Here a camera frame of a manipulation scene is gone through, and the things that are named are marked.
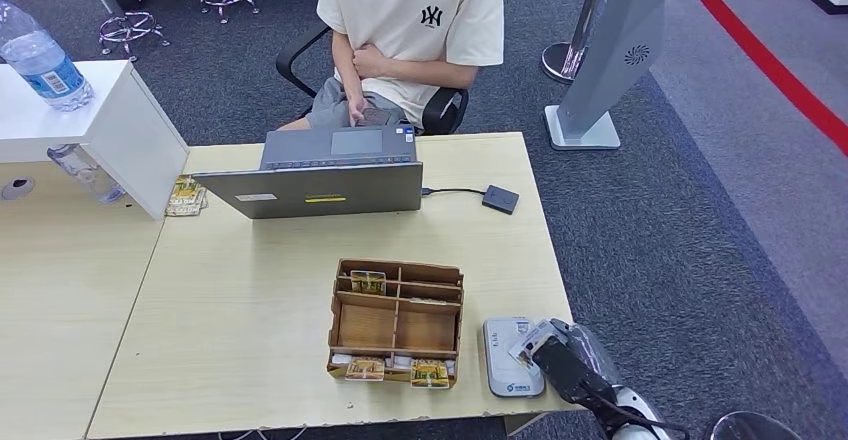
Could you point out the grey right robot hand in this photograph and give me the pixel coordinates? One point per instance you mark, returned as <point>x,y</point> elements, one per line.
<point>570,371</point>

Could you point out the person's right hand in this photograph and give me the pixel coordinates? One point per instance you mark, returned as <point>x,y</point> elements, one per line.
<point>358,109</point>

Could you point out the person's left hand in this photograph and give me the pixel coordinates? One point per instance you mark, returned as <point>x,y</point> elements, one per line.
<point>369,62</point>

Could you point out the white ID card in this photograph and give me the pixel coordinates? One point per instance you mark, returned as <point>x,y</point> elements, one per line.
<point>526,341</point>

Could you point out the person's right forearm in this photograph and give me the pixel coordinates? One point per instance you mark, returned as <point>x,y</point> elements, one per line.
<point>346,66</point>

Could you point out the person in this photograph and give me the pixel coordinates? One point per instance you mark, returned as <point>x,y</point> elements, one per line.
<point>411,46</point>

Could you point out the white card reader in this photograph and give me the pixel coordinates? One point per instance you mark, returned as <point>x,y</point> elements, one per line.
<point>503,371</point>

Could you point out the yellow patterned key card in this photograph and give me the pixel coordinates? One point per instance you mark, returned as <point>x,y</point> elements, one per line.
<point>368,282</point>
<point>364,369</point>
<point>430,375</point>

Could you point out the stack of yellow key cards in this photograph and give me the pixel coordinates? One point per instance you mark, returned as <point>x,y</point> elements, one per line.
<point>185,197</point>

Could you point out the wooden card organizer box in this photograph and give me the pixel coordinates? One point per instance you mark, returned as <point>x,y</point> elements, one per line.
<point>364,324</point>

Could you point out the black office chair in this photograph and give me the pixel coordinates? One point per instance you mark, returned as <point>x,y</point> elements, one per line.
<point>444,109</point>

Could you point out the grey laptop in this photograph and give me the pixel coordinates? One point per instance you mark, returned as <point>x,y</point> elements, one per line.
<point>311,192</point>

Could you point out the small black USB device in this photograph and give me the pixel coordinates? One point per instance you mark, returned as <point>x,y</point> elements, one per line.
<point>500,199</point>

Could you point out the round glossy grey dome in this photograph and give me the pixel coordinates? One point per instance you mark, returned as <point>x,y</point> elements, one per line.
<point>752,429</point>

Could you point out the white desk shelf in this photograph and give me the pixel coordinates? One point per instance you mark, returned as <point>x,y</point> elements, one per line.
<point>126,132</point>

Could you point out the grey kiosk stand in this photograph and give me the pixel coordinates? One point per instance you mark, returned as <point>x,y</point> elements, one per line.
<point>609,59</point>

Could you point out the clear water bottle blue label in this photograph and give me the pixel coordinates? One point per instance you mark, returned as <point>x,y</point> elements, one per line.
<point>43,66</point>

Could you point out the red floor tape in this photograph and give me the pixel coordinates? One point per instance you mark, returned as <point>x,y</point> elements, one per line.
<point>762,56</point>

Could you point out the chrome stanchion post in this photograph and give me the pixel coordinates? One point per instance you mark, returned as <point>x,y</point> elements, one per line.
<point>563,62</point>

